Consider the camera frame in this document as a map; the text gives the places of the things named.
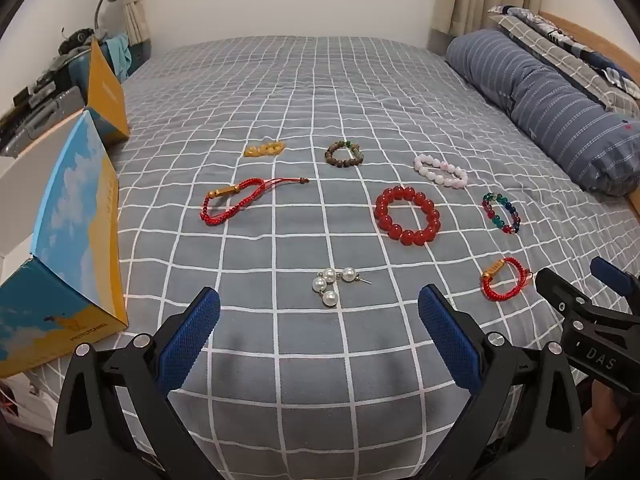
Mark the blue and yellow cardboard box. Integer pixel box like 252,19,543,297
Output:
0,37,131,378

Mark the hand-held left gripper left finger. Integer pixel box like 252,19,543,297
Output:
52,286,223,480

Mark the person's right hand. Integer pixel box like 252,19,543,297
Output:
582,380,631,468

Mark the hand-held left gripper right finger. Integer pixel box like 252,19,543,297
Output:
417,284,586,480

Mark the dark heap of clutter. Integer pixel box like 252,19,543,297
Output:
58,27,108,57

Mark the teal suitcase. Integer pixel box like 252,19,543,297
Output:
62,40,151,88

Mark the grey checked bed sheet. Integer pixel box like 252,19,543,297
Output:
37,35,640,480

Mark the brown wooden bead bracelet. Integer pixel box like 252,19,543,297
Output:
324,140,364,169

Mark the large red bead bracelet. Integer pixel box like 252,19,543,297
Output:
374,185,441,246

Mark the blue striped bolster pillow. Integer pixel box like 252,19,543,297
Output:
445,29,640,196

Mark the small red cord bracelet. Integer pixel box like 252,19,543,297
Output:
481,257,535,302

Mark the grey plastic case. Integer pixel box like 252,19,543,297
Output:
0,85,85,157

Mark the grey checked folded quilt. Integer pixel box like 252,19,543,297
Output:
487,5,640,111

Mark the amber yellow bracelet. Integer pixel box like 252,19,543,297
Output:
244,141,286,157

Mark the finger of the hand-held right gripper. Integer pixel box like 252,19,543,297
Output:
535,267,596,321
590,256,640,311

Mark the pink bead bracelet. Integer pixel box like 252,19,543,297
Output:
414,153,469,190

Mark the pearl bead ornament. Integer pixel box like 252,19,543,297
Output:
314,267,374,308

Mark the wooden headboard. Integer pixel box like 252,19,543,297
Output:
537,10,640,106

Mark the teal cloth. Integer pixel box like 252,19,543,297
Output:
106,35,134,82

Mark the long red cord bracelet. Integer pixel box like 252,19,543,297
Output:
200,176,310,226

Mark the multicolour glass bead bracelet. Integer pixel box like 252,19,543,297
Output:
482,192,522,235

